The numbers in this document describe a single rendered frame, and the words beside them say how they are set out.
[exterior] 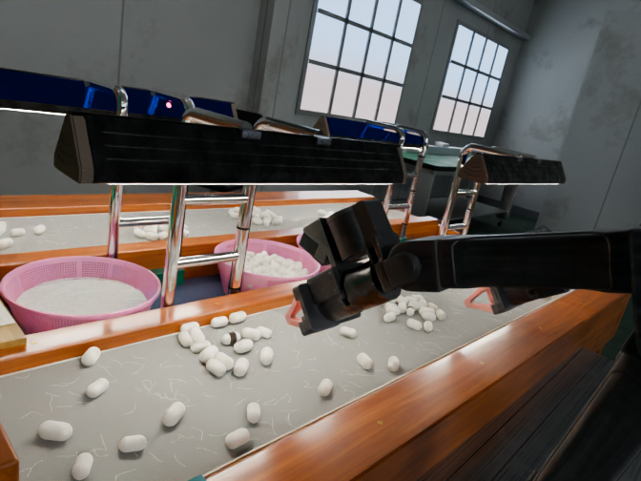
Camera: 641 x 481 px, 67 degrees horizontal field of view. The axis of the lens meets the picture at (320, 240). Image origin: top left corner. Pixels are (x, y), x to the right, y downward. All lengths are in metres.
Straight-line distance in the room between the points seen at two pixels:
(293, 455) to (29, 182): 2.94
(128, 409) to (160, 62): 3.07
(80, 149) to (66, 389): 0.34
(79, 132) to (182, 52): 3.12
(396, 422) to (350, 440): 0.09
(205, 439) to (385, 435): 0.24
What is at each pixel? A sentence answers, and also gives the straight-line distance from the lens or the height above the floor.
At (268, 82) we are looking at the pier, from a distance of 3.96.
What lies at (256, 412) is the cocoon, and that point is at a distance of 0.70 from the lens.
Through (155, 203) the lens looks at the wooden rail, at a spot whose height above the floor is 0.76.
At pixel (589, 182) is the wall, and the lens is 6.12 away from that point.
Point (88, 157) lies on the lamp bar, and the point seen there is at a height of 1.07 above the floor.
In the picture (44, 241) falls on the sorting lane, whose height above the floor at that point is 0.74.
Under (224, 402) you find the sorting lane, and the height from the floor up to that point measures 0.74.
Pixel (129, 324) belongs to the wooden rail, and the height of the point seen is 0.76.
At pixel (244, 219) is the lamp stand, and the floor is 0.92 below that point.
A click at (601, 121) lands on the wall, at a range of 6.13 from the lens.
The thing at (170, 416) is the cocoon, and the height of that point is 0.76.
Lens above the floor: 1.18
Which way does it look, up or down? 17 degrees down
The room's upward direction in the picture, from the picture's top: 11 degrees clockwise
